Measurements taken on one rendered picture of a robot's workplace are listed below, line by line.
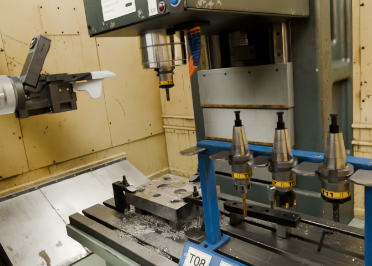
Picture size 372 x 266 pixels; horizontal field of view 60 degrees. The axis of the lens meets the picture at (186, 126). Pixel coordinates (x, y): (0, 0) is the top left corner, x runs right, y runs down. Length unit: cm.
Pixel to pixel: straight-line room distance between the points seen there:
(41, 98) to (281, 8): 77
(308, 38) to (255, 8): 40
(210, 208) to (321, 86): 66
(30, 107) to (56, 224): 116
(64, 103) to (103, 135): 144
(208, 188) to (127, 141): 139
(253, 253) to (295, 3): 82
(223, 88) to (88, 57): 96
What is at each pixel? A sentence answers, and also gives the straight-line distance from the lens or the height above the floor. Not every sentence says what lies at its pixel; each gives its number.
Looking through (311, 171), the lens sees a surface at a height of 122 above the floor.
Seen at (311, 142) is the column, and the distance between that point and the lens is 138.
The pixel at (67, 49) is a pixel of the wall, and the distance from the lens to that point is 207.
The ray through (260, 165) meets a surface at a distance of 73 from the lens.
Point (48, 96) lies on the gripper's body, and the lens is 73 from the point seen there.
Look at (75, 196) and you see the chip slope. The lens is 196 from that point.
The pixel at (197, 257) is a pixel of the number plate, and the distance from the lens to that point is 92.
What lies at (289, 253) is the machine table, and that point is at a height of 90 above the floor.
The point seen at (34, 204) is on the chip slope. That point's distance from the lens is 193.
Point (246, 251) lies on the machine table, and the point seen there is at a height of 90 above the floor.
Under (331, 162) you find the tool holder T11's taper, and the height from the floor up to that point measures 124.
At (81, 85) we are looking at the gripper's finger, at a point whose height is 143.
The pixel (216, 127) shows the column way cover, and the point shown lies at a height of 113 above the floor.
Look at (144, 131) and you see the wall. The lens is 235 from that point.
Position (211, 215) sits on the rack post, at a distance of 98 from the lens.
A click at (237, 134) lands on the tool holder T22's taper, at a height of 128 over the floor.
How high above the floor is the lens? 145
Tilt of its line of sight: 11 degrees down
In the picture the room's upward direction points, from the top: 6 degrees counter-clockwise
